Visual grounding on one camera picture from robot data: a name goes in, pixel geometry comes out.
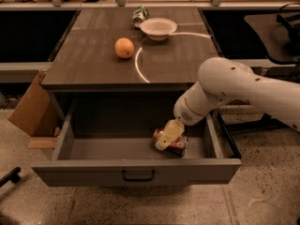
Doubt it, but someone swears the open top drawer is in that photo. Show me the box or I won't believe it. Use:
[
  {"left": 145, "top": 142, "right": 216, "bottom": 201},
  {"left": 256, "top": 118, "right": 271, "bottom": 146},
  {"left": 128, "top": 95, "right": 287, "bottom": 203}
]
[{"left": 33, "top": 97, "right": 241, "bottom": 187}]

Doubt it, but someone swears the orange fruit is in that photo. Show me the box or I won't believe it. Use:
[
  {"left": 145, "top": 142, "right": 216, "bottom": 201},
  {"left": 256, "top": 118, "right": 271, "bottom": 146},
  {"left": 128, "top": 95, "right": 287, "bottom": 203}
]
[{"left": 114, "top": 37, "right": 134, "bottom": 59}]

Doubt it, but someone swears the green soda can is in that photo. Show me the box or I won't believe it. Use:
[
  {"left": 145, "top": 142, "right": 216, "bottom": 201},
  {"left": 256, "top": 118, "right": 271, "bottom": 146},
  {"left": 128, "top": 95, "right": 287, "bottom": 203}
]
[{"left": 131, "top": 6, "right": 149, "bottom": 28}]

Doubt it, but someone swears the white bowl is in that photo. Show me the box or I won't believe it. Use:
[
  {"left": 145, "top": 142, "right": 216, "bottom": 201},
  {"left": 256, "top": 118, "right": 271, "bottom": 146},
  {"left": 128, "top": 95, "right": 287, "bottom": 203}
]
[{"left": 141, "top": 18, "right": 177, "bottom": 41}]

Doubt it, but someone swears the red coke can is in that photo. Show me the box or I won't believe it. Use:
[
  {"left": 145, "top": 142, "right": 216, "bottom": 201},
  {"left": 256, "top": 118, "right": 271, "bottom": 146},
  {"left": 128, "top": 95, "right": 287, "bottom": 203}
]
[{"left": 153, "top": 128, "right": 188, "bottom": 156}]

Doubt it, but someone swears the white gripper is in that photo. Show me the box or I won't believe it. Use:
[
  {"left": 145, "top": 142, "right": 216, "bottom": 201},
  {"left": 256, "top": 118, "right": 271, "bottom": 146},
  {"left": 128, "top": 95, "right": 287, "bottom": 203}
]
[{"left": 155, "top": 96, "right": 204, "bottom": 151}]

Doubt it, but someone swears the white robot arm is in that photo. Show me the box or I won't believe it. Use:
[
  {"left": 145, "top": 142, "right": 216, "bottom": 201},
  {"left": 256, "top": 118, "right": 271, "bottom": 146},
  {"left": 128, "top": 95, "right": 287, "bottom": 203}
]
[{"left": 155, "top": 57, "right": 300, "bottom": 151}]

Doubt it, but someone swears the black chair leg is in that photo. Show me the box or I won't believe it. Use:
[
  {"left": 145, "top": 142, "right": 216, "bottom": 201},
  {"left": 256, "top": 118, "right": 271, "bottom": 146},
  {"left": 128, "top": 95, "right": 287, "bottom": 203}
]
[{"left": 0, "top": 167, "right": 21, "bottom": 187}]

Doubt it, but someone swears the black drawer handle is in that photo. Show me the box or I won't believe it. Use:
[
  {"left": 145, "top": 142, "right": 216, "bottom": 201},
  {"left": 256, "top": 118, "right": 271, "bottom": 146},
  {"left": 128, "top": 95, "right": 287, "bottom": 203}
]
[{"left": 122, "top": 170, "right": 156, "bottom": 183}]

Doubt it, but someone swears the brown cardboard piece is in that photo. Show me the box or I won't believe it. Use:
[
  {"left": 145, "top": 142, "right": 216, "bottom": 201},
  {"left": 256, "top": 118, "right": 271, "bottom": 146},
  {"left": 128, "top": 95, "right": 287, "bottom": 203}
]
[{"left": 8, "top": 70, "right": 60, "bottom": 149}]

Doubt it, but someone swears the dark wooden cabinet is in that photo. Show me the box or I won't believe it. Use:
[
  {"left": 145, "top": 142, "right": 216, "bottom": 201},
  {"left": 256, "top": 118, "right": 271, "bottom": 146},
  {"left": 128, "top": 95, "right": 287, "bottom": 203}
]
[{"left": 42, "top": 7, "right": 218, "bottom": 118}]

